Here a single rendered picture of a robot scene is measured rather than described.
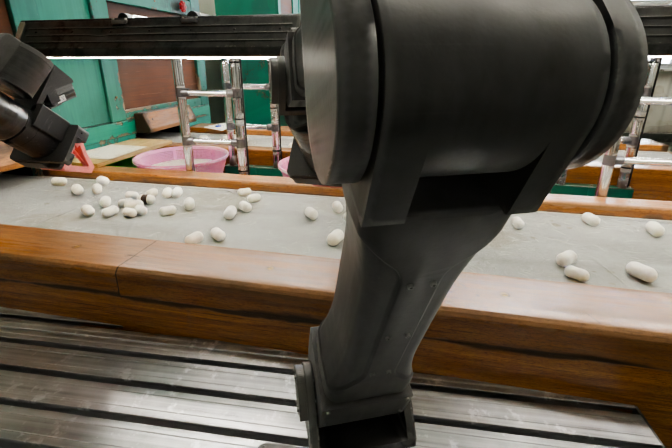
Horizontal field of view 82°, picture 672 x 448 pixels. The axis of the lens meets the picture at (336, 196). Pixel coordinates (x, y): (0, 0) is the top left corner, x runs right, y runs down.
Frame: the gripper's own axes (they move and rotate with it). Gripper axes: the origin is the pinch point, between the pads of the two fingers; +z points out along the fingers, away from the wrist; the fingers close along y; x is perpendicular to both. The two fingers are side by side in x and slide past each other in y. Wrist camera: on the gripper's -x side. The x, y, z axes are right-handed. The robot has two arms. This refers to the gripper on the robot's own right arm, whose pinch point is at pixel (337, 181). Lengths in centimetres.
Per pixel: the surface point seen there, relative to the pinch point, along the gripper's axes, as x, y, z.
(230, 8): -221, 149, 173
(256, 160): -27, 39, 53
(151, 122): -40, 81, 53
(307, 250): 9.7, 4.8, 6.9
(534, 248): 4.1, -31.7, 13.4
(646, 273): 8.2, -43.8, 6.0
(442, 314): 18.1, -15.8, -6.1
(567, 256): 6.4, -34.5, 7.6
